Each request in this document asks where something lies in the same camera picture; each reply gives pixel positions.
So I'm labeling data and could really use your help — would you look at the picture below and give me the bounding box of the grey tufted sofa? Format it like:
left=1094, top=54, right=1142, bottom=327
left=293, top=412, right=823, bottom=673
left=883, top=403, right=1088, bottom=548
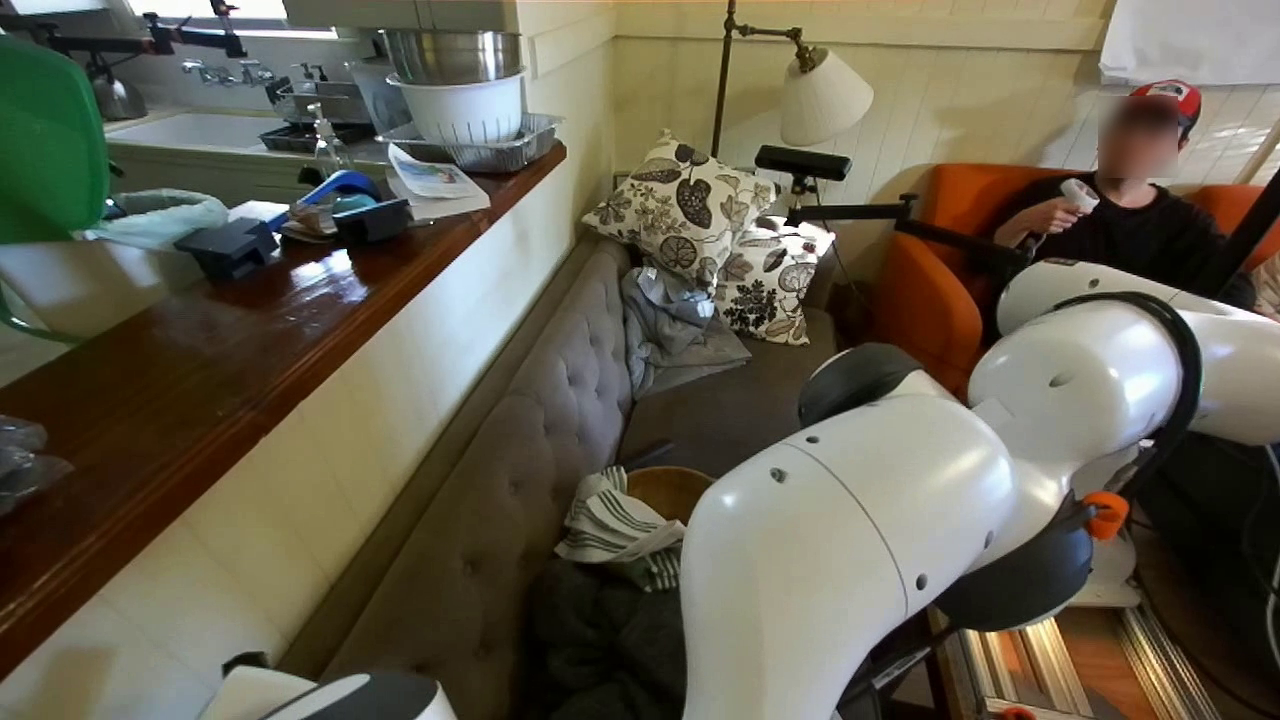
left=284, top=238, right=883, bottom=720

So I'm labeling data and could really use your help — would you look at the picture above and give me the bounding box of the brown wooden counter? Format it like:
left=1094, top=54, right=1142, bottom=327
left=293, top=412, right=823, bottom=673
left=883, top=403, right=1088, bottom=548
left=0, top=135, right=573, bottom=678

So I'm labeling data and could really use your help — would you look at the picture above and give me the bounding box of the silver grey cushion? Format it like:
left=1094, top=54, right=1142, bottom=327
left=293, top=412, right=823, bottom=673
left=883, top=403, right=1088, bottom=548
left=616, top=260, right=758, bottom=399

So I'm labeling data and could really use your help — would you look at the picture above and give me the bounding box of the round wooden bowl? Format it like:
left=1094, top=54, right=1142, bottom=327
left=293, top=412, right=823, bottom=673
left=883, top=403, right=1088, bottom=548
left=621, top=460, right=717, bottom=527

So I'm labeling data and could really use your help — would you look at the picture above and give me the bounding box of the small floral pillow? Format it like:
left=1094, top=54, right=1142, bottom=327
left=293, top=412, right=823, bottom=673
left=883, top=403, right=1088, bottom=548
left=713, top=218, right=838, bottom=353

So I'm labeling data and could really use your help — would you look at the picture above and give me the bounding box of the large floral pillow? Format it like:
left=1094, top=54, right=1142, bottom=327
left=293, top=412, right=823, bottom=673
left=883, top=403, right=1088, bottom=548
left=579, top=133, right=782, bottom=294

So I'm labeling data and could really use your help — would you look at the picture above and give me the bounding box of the white green-striped towel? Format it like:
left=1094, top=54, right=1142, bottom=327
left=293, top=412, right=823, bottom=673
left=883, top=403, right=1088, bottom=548
left=554, top=463, right=693, bottom=597

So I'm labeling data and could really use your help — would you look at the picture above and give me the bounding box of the metal tray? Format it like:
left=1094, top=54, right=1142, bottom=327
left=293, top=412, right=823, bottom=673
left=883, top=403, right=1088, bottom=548
left=384, top=117, right=561, bottom=181

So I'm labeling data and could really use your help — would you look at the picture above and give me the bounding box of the dark grey cloth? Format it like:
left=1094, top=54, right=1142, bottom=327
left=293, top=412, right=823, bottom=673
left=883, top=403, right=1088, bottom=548
left=523, top=554, right=697, bottom=720

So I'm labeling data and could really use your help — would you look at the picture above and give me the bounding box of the orange armchair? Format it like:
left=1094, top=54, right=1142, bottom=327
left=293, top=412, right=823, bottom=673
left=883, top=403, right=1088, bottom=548
left=871, top=159, right=1280, bottom=398

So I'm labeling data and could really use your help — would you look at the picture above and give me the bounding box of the small black flat item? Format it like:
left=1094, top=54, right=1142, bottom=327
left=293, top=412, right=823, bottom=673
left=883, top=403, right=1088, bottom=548
left=333, top=196, right=418, bottom=250

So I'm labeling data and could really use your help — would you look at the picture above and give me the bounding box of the floor lamp white shade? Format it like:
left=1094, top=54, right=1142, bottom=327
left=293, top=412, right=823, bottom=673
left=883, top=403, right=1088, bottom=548
left=708, top=0, right=877, bottom=164

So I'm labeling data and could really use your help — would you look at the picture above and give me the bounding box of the stainless steel pot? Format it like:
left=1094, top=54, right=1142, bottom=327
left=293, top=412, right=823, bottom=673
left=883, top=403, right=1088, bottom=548
left=377, top=26, right=528, bottom=89

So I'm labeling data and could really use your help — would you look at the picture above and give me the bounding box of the black box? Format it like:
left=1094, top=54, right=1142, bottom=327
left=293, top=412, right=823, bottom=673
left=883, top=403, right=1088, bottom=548
left=171, top=218, right=287, bottom=288

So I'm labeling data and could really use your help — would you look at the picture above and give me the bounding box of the white handheld controller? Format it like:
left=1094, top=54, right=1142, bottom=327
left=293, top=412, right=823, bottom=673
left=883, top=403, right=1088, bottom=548
left=1057, top=175, right=1106, bottom=222

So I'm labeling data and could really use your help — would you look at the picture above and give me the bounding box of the orange black clamp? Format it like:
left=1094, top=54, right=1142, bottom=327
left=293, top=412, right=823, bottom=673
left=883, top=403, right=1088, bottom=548
left=1084, top=487, right=1135, bottom=544

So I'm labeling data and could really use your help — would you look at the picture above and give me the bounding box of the pale crumpled cloth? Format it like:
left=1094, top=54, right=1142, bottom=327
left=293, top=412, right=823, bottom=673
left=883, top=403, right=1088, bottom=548
left=86, top=189, right=231, bottom=255

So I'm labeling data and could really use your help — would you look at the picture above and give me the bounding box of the person in dark clothes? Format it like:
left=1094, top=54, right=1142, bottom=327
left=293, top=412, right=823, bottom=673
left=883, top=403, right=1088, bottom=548
left=992, top=76, right=1266, bottom=304

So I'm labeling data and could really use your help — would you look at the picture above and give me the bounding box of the black stand bar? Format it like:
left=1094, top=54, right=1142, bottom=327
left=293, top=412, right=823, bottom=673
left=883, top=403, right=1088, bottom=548
left=0, top=9, right=254, bottom=59

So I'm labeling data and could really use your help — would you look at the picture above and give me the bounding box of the dark kettle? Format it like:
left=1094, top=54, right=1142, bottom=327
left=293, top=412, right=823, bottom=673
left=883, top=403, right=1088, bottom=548
left=87, top=59, right=148, bottom=128

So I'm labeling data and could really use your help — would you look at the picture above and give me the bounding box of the crumpled plastic bag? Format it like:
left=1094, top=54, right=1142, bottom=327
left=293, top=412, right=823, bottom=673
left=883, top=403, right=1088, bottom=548
left=0, top=412, right=72, bottom=522

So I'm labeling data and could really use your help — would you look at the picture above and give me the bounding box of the bright green plastic object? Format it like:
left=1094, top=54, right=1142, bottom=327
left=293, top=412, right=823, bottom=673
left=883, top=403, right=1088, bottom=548
left=0, top=38, right=112, bottom=250

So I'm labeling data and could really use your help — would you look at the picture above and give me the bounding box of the black camera on stand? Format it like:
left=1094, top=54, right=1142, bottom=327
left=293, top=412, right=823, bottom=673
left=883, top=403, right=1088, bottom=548
left=753, top=141, right=1044, bottom=271

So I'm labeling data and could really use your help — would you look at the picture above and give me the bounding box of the aluminium frame robot table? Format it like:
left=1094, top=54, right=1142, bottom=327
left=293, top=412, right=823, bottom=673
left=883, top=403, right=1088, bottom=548
left=934, top=604, right=1233, bottom=720

